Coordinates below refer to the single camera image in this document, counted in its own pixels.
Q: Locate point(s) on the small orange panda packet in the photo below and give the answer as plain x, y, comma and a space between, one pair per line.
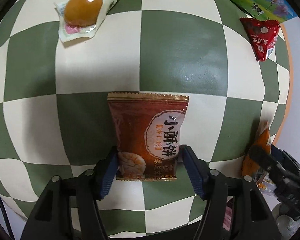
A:
257, 161

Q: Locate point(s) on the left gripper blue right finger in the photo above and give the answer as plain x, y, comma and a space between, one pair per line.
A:
197, 170

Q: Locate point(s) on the brown small cookie packet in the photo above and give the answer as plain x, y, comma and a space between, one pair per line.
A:
147, 127

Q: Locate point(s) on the small red triangular packet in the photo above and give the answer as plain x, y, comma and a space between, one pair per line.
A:
262, 35

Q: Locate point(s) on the green white checkered mat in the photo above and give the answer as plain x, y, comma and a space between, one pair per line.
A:
54, 116

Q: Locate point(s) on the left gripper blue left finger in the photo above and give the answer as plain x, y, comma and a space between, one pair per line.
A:
105, 172

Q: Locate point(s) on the packaged braised egg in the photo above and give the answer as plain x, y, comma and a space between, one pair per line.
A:
81, 18

